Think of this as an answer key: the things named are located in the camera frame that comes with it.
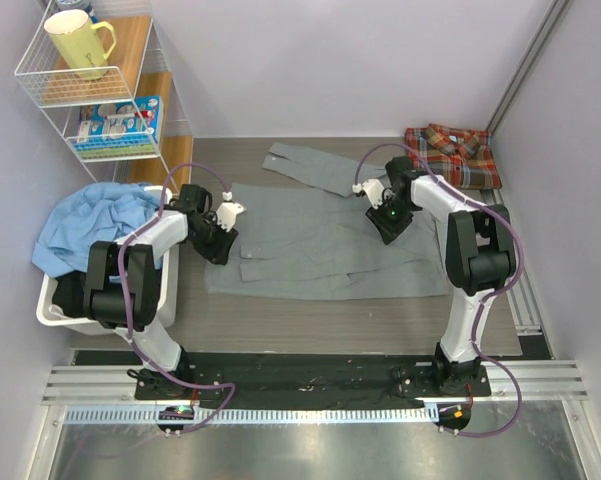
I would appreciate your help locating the aluminium rail frame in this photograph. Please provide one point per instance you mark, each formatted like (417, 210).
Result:
(93, 428)

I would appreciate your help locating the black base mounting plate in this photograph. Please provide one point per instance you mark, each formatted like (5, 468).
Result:
(305, 382)

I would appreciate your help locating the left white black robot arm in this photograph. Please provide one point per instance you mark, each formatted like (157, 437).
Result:
(122, 287)

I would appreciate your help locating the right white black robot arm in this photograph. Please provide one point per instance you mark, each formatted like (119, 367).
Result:
(479, 258)

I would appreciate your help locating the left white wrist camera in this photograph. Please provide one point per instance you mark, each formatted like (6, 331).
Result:
(228, 212)

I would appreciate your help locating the black garment in bin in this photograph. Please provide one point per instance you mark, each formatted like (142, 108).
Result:
(69, 294)

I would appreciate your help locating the blue picture box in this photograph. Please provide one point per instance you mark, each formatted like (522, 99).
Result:
(119, 129)

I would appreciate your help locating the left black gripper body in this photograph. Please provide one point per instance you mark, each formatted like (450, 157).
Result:
(212, 239)

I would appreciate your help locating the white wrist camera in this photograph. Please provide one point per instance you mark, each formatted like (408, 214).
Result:
(228, 212)
(373, 190)

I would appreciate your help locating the folded plaid shirt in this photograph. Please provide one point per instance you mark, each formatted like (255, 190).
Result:
(463, 157)

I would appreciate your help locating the yellow mug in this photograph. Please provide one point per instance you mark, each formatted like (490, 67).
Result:
(85, 46)

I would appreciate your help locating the grey long sleeve shirt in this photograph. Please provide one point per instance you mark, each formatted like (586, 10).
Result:
(314, 242)

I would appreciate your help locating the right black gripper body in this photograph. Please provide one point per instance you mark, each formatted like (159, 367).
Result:
(393, 215)

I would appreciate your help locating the white wire shelf rack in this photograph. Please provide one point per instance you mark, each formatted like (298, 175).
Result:
(137, 67)

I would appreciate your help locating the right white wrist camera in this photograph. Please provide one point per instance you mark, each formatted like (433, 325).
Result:
(373, 190)

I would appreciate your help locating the aluminium corner post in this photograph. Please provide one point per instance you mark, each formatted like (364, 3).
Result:
(548, 26)

